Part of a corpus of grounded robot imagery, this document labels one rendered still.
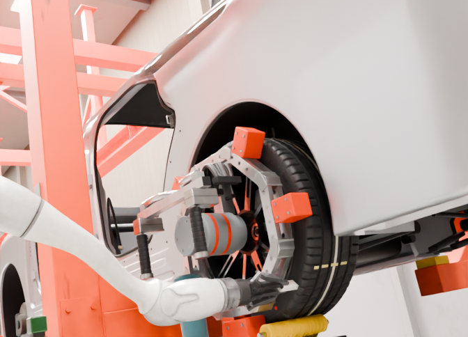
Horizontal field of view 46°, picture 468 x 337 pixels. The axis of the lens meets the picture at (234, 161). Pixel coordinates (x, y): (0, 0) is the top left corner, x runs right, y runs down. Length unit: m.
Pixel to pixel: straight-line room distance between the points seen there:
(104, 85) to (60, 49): 2.44
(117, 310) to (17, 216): 0.89
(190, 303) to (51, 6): 1.47
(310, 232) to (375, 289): 4.50
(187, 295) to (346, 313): 5.09
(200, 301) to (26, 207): 0.49
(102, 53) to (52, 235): 4.38
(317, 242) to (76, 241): 0.72
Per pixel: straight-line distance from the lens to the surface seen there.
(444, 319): 5.70
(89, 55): 5.54
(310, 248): 1.67
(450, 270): 3.56
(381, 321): 6.14
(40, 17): 2.41
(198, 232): 1.57
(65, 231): 1.33
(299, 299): 1.73
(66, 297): 2.03
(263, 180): 1.67
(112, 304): 2.11
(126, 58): 5.71
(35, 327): 1.47
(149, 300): 1.55
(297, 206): 1.59
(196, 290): 1.45
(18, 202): 1.30
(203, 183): 1.60
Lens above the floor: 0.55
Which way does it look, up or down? 16 degrees up
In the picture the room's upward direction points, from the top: 11 degrees counter-clockwise
